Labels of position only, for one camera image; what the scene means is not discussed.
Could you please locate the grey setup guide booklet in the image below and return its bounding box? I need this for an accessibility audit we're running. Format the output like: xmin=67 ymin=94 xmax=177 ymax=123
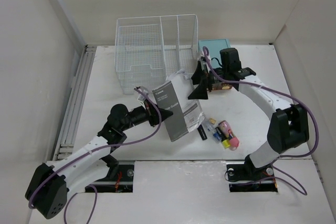
xmin=152 ymin=69 xmax=205 ymax=142

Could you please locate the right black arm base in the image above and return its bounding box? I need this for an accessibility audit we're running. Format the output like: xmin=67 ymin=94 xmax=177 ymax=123
xmin=225 ymin=161 xmax=278 ymax=193

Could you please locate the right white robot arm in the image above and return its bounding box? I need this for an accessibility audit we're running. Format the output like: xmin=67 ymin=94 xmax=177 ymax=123
xmin=188 ymin=46 xmax=309 ymax=179

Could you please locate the pink cartoon glue bottle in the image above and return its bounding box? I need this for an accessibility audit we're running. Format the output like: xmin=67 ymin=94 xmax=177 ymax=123
xmin=218 ymin=120 xmax=239 ymax=150

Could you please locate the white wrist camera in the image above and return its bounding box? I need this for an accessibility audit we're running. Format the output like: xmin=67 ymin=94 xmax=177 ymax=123
xmin=134 ymin=86 xmax=150 ymax=107
xmin=197 ymin=50 xmax=211 ymax=64

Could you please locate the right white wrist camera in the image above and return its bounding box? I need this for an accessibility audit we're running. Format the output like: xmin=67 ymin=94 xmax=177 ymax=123
xmin=197 ymin=50 xmax=211 ymax=64

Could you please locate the yellow cap black highlighter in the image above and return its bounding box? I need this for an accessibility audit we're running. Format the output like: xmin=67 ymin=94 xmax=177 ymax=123
xmin=215 ymin=127 xmax=231 ymax=149

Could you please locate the purple cap black marker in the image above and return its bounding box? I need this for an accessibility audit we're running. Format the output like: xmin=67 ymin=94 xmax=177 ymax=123
xmin=197 ymin=125 xmax=207 ymax=141

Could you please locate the aluminium rail frame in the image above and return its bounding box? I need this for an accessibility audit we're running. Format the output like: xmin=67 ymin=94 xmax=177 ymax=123
xmin=51 ymin=45 xmax=97 ymax=161

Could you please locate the teal mini drawer cabinet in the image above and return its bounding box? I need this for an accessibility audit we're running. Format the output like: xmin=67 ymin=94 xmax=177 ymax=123
xmin=197 ymin=38 xmax=233 ymax=93

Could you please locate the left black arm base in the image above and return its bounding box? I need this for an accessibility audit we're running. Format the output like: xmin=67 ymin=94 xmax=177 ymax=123
xmin=92 ymin=161 xmax=135 ymax=193

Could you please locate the white wire desk organizer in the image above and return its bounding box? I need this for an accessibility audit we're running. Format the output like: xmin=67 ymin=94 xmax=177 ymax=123
xmin=114 ymin=14 xmax=198 ymax=95

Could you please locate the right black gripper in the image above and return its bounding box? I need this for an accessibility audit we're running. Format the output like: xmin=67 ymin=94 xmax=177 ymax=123
xmin=186 ymin=61 xmax=228 ymax=100

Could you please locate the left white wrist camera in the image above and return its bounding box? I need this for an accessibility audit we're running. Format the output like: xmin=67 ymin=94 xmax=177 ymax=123
xmin=134 ymin=86 xmax=150 ymax=107

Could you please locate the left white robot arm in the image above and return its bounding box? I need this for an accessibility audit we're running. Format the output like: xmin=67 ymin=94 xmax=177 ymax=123
xmin=25 ymin=100 xmax=173 ymax=219

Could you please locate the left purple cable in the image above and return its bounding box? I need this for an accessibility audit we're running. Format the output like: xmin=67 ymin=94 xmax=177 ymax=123
xmin=28 ymin=87 xmax=162 ymax=224

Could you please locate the blue cap clear pen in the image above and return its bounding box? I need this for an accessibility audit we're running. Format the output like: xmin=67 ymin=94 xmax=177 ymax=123
xmin=203 ymin=120 xmax=222 ymax=142

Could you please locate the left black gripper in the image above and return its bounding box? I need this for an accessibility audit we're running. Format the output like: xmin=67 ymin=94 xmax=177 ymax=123
xmin=120 ymin=97 xmax=172 ymax=131

